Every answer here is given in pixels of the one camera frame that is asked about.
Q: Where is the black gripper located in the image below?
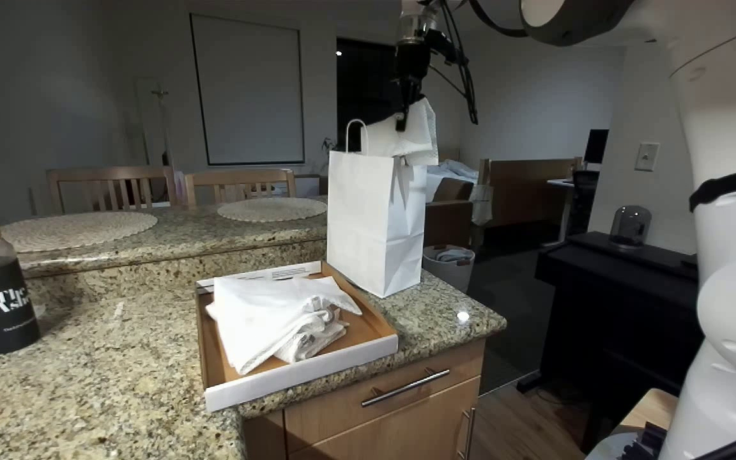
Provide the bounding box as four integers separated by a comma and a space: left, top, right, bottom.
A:
393, 35, 434, 136

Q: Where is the wooden counter cabinet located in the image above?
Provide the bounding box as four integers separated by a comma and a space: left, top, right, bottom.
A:
237, 334, 491, 460

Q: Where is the round woven placemat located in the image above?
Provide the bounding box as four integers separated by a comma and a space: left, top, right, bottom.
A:
215, 193, 330, 227
0, 210, 162, 255

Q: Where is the silver drawer bar handle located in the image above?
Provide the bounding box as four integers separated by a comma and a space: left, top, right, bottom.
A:
358, 365, 454, 412

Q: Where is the grey domed appliance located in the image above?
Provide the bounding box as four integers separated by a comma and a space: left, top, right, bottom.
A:
609, 201, 655, 246

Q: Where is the grey trash bin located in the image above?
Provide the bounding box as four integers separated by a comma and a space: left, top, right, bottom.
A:
421, 243, 480, 293

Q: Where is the wooden chair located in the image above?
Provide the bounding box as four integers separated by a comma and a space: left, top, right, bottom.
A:
44, 163, 178, 218
178, 165, 298, 207

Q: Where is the wooden tray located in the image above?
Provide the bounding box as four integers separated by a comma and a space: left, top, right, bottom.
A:
194, 258, 404, 417

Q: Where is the white towel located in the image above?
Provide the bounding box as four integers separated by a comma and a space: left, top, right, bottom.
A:
203, 273, 366, 377
270, 307, 352, 368
358, 94, 445, 170

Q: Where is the white light switch plate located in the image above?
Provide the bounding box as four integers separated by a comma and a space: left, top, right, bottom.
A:
632, 138, 661, 177

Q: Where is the black piano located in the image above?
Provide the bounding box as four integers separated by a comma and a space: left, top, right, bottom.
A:
513, 229, 705, 431

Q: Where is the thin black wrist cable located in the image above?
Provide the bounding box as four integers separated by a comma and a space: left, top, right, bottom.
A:
429, 0, 484, 128

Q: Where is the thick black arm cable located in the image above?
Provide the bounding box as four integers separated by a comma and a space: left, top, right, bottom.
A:
686, 163, 736, 214

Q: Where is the black monitor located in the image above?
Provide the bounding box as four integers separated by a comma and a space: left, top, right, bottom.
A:
583, 126, 611, 165

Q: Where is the white paper bag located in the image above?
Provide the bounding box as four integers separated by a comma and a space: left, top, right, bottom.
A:
324, 114, 431, 301

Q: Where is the wooden desk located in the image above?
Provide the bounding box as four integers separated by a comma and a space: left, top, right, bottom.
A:
476, 155, 579, 229

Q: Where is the silver cabinet door handle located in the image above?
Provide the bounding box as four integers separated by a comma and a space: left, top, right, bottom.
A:
452, 404, 479, 460

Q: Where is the white projector screen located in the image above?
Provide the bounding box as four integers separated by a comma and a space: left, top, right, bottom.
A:
186, 11, 307, 168

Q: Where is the white crumpled paper pile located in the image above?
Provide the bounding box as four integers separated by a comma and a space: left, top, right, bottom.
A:
424, 159, 484, 207

